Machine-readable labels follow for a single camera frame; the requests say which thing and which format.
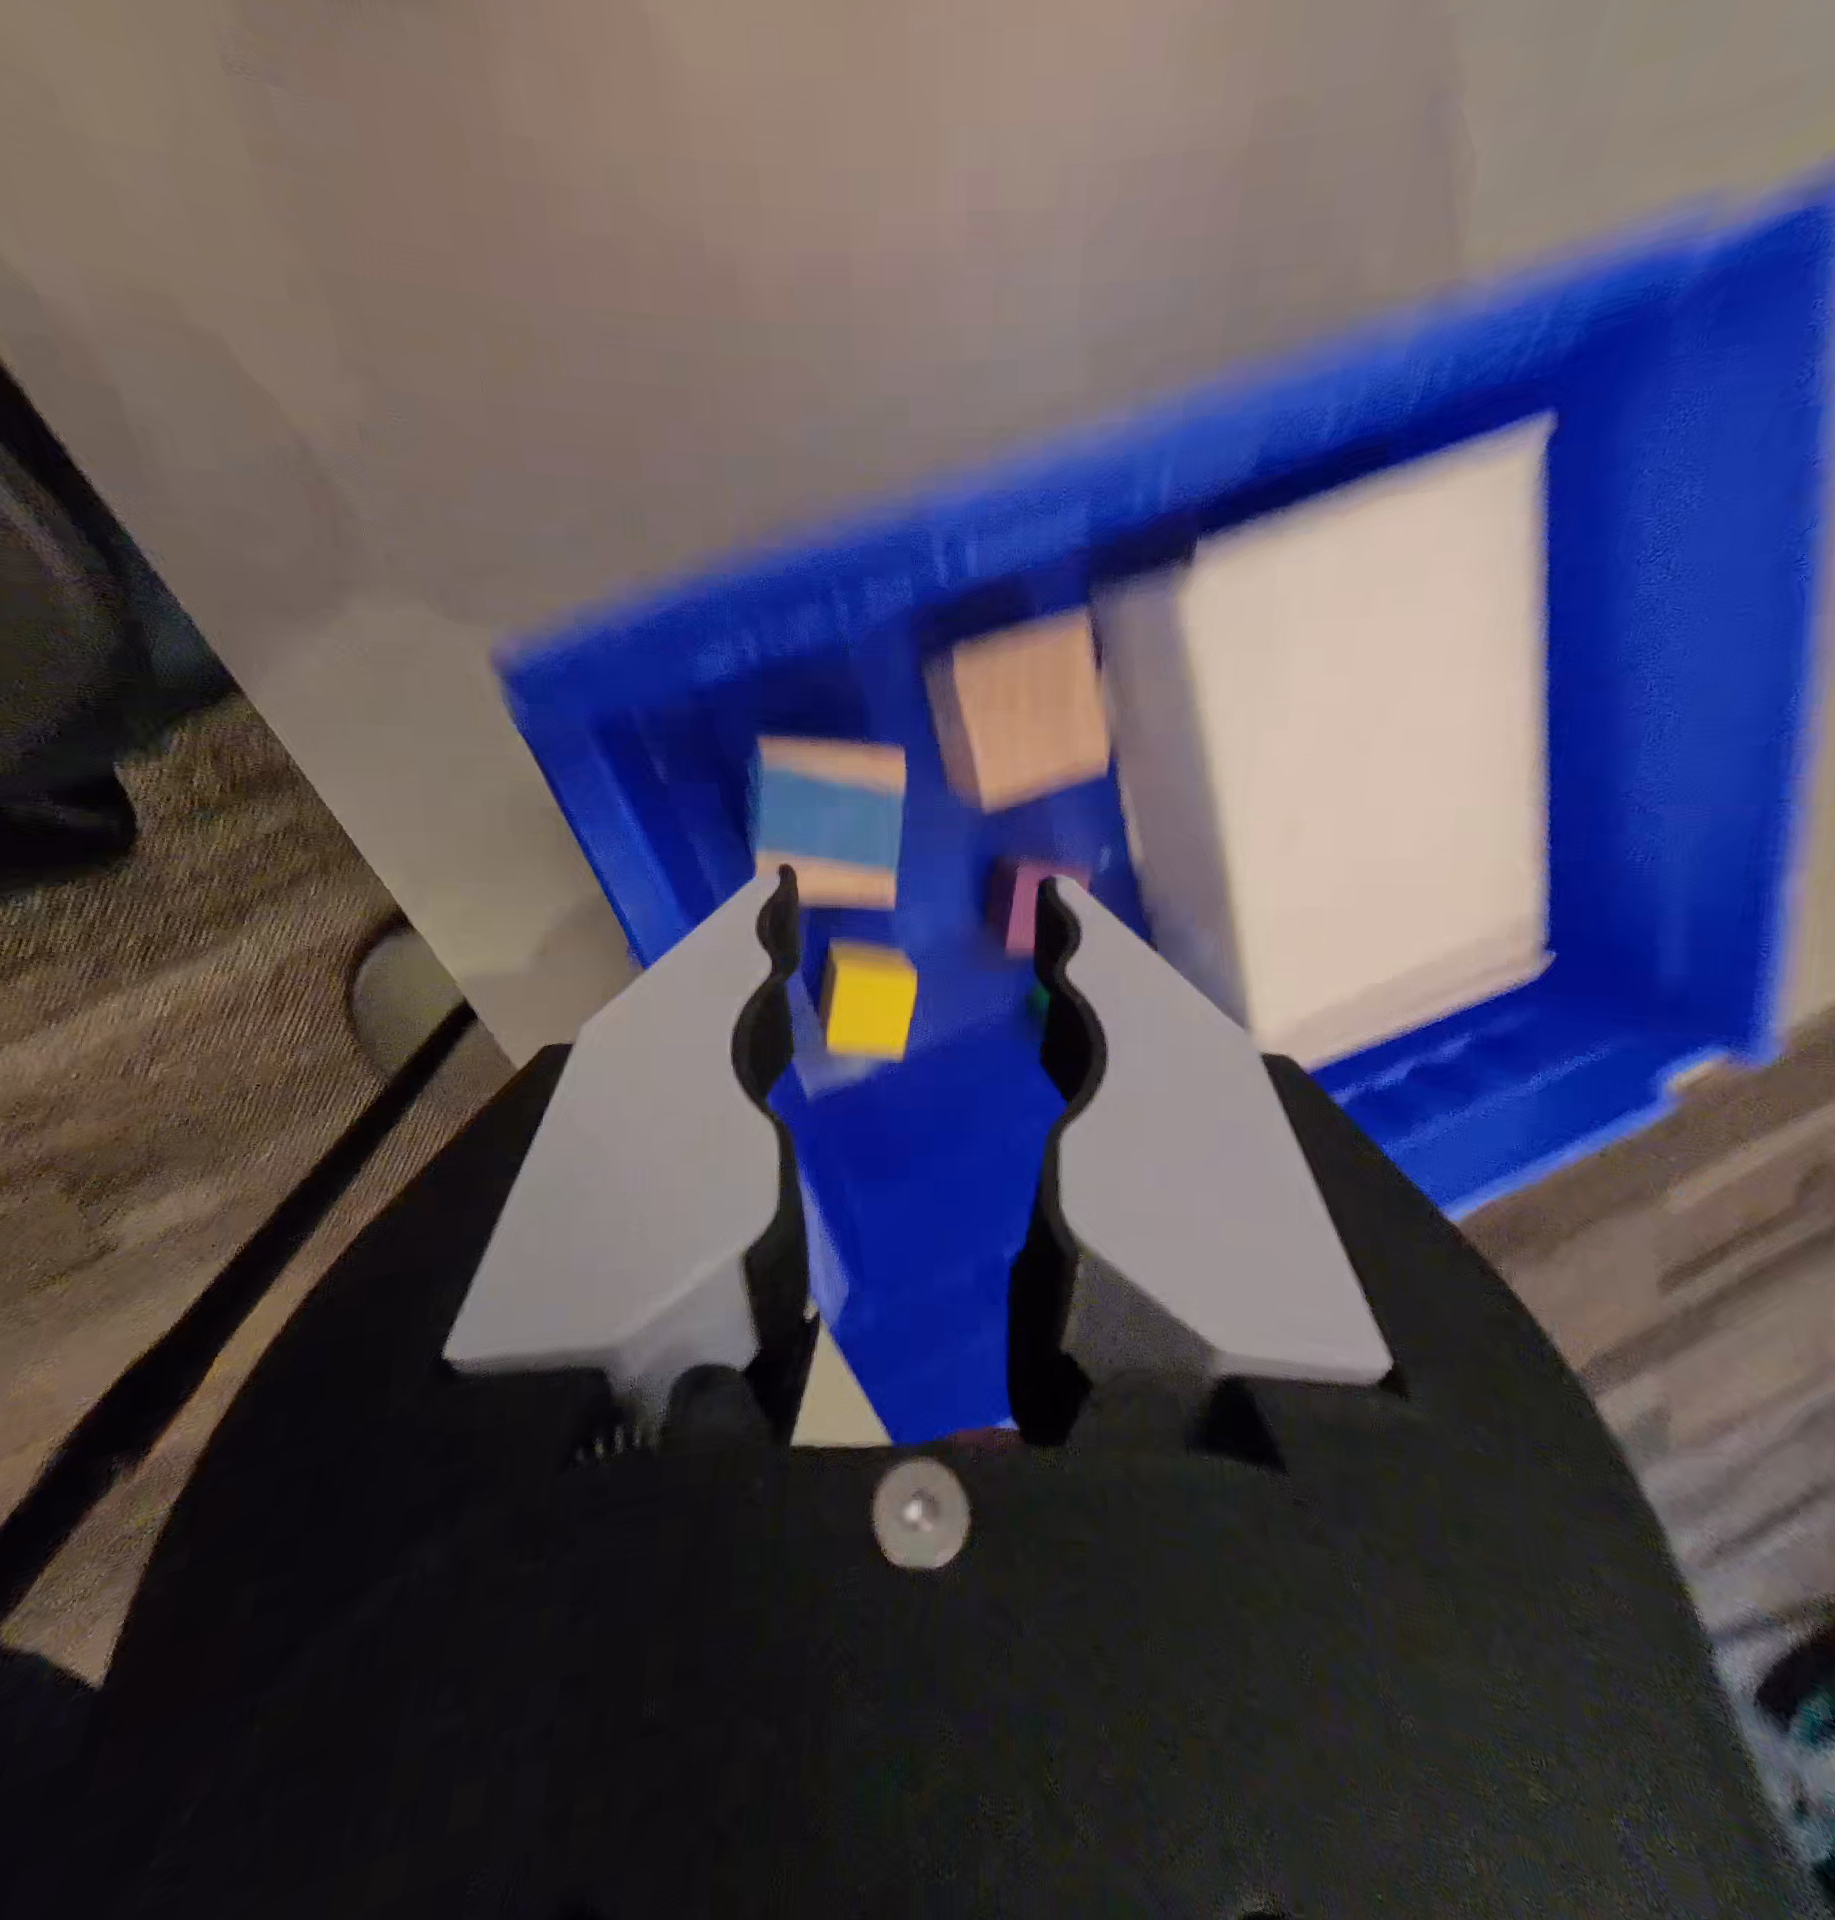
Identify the small yellow cube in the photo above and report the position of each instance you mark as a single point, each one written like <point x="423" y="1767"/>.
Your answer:
<point x="872" y="1003"/>

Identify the purple cube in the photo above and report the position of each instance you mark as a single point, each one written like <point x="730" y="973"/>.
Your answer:
<point x="1020" y="901"/>

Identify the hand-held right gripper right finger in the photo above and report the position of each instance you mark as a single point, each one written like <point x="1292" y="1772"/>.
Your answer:
<point x="1216" y="1202"/>

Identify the white cardboard box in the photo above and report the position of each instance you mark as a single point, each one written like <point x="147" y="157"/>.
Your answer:
<point x="1350" y="720"/>

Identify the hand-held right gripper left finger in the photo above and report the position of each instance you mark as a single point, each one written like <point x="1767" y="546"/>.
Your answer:
<point x="635" y="1186"/>

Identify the plain large wooden cube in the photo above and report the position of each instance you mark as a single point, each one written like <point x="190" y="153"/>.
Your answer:
<point x="1023" y="704"/>

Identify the black office chair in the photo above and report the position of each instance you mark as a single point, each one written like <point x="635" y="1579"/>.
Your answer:
<point x="34" y="678"/>

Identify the grey table foot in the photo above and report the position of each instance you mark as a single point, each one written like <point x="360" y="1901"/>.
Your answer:
<point x="399" y="982"/>

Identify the blue plastic bin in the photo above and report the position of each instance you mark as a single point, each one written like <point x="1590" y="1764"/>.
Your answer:
<point x="1684" y="678"/>

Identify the blue-faced large wooden cube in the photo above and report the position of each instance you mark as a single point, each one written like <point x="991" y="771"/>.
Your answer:
<point x="827" y="818"/>

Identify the black chair caster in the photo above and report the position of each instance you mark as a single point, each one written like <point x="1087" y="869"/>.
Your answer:
<point x="1827" y="1725"/>

